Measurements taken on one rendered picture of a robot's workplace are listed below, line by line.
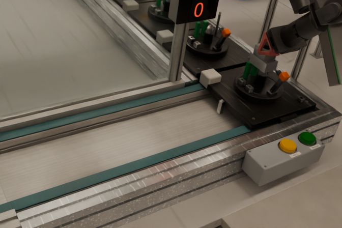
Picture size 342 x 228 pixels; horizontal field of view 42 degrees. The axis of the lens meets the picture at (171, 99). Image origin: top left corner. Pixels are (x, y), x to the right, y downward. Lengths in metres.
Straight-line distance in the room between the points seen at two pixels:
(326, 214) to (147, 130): 0.48
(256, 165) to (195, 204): 0.17
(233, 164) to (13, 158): 0.51
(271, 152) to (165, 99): 0.32
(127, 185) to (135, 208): 0.06
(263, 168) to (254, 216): 0.12
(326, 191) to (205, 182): 0.33
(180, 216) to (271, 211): 0.22
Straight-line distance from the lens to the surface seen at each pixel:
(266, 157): 1.09
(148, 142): 1.12
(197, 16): 1.14
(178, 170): 1.00
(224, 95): 1.24
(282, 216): 1.12
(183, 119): 1.21
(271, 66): 1.23
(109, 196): 0.93
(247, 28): 1.90
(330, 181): 1.26
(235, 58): 1.42
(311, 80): 1.65
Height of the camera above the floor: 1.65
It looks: 35 degrees down
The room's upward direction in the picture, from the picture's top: 9 degrees clockwise
